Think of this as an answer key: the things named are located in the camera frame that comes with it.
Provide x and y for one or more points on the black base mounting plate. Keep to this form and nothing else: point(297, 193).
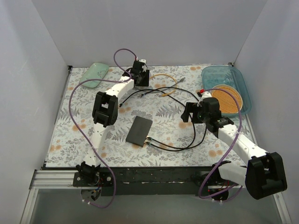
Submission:
point(145, 180)

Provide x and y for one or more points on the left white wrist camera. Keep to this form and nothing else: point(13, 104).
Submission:
point(140, 62)

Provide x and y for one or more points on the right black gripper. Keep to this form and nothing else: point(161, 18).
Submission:
point(189, 112)

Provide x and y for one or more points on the aluminium frame rail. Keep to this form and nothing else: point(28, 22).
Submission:
point(53, 200)

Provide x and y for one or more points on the orange woven round coaster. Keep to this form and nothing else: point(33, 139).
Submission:
point(227, 103)

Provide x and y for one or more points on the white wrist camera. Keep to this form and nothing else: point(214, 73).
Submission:
point(202, 94)
point(140, 62)

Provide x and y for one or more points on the teal plastic tray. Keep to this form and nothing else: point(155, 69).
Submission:
point(213, 76)

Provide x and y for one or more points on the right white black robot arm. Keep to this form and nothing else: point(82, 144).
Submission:
point(264, 174)

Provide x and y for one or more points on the black network switch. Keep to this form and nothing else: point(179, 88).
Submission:
point(139, 131)

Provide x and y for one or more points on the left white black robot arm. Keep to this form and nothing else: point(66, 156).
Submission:
point(105, 113)

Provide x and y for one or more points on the floral patterned table mat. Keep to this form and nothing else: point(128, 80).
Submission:
point(176, 143)

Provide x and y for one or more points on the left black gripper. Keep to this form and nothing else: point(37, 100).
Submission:
point(143, 78)

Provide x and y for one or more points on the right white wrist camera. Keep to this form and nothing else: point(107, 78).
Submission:
point(202, 94)

